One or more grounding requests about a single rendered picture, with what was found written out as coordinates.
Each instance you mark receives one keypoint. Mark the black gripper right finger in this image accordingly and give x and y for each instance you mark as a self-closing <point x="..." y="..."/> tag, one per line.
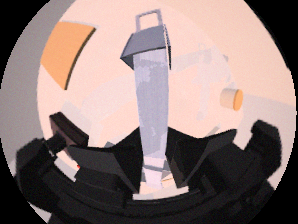
<point x="185" y="153"/>

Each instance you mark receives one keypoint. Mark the orange wooden board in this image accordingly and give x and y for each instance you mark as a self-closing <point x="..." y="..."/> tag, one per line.
<point x="63" y="47"/>

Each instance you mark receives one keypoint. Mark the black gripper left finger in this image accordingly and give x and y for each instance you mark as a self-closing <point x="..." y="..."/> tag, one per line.
<point x="123" y="159"/>

